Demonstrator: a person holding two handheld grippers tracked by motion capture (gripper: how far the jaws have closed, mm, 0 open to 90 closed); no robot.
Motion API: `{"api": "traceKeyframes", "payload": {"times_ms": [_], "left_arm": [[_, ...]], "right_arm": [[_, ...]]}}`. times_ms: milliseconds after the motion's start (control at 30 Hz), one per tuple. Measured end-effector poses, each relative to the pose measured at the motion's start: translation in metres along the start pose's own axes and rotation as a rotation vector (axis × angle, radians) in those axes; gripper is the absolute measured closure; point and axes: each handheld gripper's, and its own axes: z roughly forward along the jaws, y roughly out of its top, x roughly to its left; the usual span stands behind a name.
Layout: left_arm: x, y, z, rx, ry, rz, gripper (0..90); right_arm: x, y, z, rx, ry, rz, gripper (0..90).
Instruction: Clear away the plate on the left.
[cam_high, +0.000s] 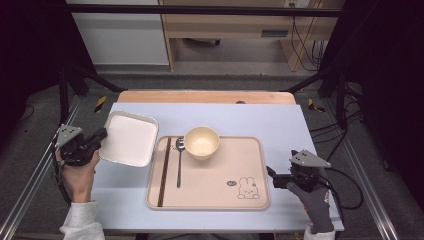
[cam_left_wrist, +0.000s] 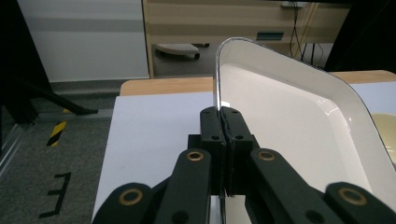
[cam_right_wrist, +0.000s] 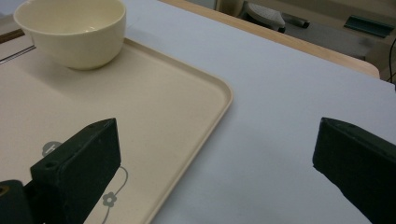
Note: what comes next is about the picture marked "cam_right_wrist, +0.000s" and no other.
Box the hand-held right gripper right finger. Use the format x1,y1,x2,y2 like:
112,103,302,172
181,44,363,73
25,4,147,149
312,117,396,224

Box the small cream square plate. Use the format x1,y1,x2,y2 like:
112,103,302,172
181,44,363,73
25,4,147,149
0,34,35,64

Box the office chair base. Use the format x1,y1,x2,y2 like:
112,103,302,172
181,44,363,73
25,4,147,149
241,1,311,34

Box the green drawer handle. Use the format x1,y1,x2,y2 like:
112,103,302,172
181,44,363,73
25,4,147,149
344,14,396,39

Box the pale table cover sheet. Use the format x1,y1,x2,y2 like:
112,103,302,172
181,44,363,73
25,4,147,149
0,0,396,224

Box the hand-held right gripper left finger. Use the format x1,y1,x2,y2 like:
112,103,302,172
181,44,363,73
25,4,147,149
30,117,121,224

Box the beige serving tray rabbit print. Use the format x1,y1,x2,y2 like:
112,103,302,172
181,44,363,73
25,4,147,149
0,36,233,224

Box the black background cables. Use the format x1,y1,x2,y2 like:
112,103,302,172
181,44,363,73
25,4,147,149
386,36,396,83

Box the cream ceramic bowl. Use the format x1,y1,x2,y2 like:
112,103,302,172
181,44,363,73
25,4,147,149
13,0,127,71

